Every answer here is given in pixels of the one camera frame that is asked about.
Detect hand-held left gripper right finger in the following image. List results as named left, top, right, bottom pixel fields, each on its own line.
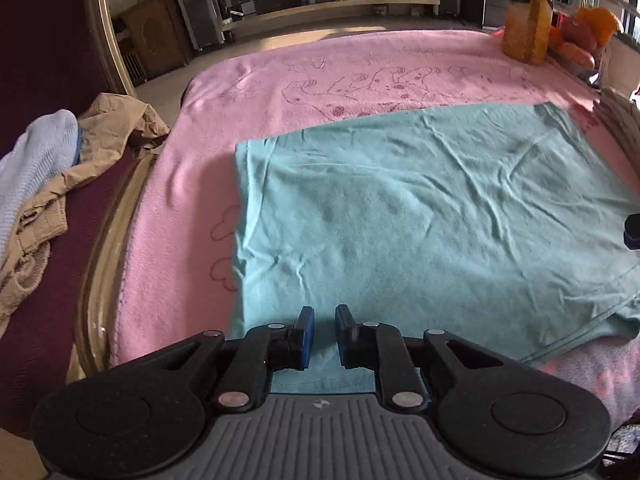
left=334, top=304, right=504, bottom=414

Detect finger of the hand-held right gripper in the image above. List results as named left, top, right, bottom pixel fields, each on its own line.
left=622, top=213, right=640, bottom=250

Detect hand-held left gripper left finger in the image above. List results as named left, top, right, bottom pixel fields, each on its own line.
left=145, top=306, right=316, bottom=414

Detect teal shirt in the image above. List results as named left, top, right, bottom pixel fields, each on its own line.
left=227, top=102, right=640, bottom=395

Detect pale beige hoodie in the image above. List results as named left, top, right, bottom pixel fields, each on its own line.
left=597, top=87, right=640, bottom=161

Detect pink printed blanket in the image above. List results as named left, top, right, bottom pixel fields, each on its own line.
left=107, top=27, right=640, bottom=411

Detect large orange fruit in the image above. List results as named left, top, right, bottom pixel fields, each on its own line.
left=575, top=7, right=621, bottom=46

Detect yellow drink bottle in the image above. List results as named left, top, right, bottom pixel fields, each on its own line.
left=501, top=0, right=556, bottom=66

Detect beige pants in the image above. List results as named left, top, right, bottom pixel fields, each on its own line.
left=0, top=92, right=171, bottom=326

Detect light blue knit sweater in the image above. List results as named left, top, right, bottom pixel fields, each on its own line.
left=0, top=109, right=81, bottom=256

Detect dark lattice cabinet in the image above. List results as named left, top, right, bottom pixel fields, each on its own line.
left=112, top=15, right=149, bottom=86

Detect black amplifier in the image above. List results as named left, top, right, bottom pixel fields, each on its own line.
left=255, top=0, right=306, bottom=14

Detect brown wooden cabinet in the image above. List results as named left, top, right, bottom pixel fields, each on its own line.
left=120, top=0, right=193, bottom=78

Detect silver tower speaker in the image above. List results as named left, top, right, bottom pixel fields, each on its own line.
left=167, top=0, right=226, bottom=51

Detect maroon banquet chair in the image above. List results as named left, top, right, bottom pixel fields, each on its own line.
left=0, top=0, right=173, bottom=441

